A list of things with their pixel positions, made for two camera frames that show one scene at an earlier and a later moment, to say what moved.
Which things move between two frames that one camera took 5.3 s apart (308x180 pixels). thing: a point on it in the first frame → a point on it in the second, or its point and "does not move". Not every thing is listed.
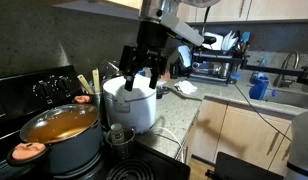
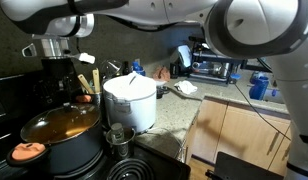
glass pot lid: (59, 123) does not move
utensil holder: (95, 99) does not move
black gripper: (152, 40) → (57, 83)
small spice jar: (117, 135) does not move
